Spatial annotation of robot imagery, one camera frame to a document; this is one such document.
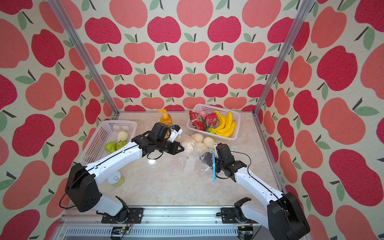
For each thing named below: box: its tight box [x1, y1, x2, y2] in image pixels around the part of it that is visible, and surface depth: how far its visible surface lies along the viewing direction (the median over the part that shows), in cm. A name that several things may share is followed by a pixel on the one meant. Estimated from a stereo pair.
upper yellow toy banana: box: [223, 111, 233, 130], surface depth 104 cm
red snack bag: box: [189, 110, 206, 132], surface depth 103 cm
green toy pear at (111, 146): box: [104, 142, 117, 154], surface depth 97 cm
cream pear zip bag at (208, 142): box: [203, 136, 215, 149], surface depth 100 cm
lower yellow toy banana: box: [208, 111, 236, 138], surface depth 102 cm
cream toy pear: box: [117, 131, 129, 143], surface depth 101 cm
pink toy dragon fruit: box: [205, 112, 218, 132], surface depth 107 cm
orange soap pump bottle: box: [157, 109, 174, 128], surface depth 92 cm
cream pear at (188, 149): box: [184, 142, 193, 157], surface depth 82 cm
